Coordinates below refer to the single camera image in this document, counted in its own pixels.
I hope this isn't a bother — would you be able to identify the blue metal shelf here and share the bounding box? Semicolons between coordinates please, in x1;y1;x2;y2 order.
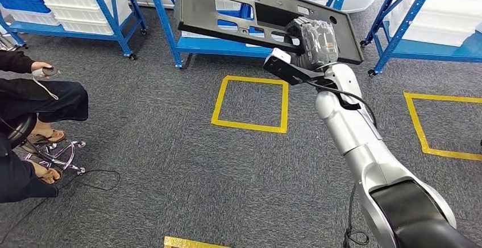
0;0;148;61
360;0;482;77
144;0;354;69

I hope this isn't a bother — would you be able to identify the brown sandal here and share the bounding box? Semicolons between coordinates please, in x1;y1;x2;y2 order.
35;168;63;185
24;129;67;145

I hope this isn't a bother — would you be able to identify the black hanging cable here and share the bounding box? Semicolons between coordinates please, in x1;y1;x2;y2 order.
342;184;371;248

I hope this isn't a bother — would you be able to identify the pale handheld controller with strap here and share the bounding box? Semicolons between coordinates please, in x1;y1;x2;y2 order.
32;66;60;101

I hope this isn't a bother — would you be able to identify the person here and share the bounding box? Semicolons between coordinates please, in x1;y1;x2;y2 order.
0;48;89;204

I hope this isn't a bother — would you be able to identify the yellow floor tape square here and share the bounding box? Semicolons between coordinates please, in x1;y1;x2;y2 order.
210;75;289;134

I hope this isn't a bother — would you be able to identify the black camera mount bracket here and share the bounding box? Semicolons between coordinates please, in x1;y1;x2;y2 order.
263;55;325;86

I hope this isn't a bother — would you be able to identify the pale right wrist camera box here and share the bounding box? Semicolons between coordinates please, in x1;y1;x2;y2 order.
271;47;293;65

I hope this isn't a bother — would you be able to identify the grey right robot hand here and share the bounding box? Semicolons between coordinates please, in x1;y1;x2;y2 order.
285;17;339;70

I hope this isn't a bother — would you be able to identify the thin black floor cable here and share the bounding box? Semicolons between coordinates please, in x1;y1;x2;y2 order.
0;169;121;245

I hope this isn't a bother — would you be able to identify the person's hand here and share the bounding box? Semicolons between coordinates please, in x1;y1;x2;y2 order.
31;61;61;79

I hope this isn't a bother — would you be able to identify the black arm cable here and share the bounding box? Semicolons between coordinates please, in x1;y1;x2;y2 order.
305;80;378;129

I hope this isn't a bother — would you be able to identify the long black plastic panel part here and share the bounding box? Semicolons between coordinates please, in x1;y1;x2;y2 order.
173;0;364;65

